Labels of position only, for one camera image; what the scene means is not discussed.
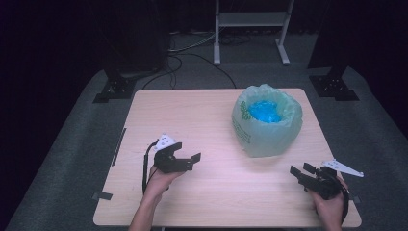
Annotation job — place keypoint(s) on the crumpled blue plastic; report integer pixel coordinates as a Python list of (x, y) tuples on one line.
[(265, 111)]

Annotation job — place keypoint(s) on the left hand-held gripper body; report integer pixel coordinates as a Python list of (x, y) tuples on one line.
[(165, 162)]

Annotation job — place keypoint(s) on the black tape piece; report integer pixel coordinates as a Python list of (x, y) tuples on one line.
[(354, 198), (102, 195)]

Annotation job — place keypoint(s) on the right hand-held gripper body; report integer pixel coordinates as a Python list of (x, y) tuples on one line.
[(327, 183)]

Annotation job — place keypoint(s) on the white metal stand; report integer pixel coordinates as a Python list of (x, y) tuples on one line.
[(253, 18)]

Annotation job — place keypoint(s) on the translucent green plastic bag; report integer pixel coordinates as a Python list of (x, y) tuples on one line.
[(266, 141)]

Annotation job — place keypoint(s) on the person's right hand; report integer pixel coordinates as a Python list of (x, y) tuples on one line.
[(330, 211)]

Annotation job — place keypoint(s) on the black stand base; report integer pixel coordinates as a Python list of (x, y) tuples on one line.
[(333, 86), (117, 88)]

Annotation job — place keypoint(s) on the person's left hand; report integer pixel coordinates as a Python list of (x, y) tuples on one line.
[(158, 184)]

